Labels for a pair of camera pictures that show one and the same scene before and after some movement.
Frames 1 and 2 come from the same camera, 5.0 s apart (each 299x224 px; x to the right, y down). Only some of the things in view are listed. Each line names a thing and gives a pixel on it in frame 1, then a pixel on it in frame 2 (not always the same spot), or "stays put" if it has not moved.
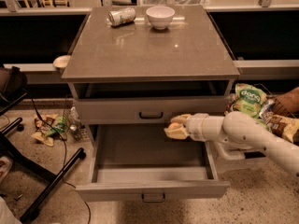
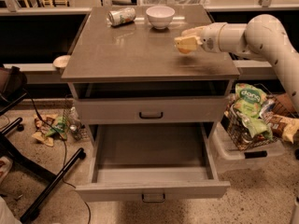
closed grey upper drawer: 145,111 stays put
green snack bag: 249,100 stays put
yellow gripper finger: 180,119 → 193,32
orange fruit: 174,125 → 185,51
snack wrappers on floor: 49,127 stays put
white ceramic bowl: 160,17 stays put
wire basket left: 75,125 stays put
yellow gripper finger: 178,133 → 187,43
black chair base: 11,155 stays put
